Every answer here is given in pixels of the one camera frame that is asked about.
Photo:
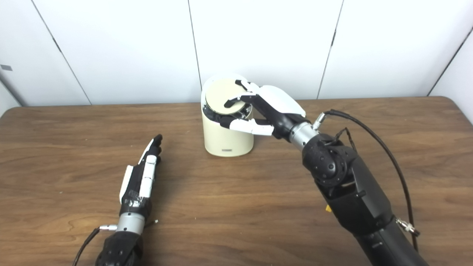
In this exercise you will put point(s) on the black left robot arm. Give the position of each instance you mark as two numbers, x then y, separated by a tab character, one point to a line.
122	244

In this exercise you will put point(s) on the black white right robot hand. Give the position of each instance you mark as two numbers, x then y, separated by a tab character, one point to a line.
281	107

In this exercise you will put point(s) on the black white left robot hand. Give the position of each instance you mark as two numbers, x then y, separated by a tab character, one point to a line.
138	184

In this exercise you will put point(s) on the black bin liner bag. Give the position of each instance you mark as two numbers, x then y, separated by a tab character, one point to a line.
216	119

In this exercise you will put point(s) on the cream-colored bin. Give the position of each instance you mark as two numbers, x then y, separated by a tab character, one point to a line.
225	142

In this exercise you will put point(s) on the cream round bin lid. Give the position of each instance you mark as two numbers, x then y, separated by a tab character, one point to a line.
221	94

